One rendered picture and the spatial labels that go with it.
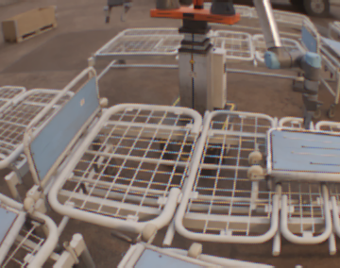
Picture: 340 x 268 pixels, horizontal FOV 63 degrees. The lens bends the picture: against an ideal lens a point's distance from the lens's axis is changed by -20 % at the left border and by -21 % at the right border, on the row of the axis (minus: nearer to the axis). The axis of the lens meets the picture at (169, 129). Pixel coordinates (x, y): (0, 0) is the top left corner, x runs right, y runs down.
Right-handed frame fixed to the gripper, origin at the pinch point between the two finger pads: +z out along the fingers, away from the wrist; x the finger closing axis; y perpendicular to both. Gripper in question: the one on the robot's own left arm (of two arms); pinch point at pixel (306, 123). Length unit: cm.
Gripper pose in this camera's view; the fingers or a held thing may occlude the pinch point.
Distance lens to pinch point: 142.5
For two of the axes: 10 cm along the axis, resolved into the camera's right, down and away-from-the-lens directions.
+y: 9.8, 0.7, -1.9
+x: 2.0, -4.5, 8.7
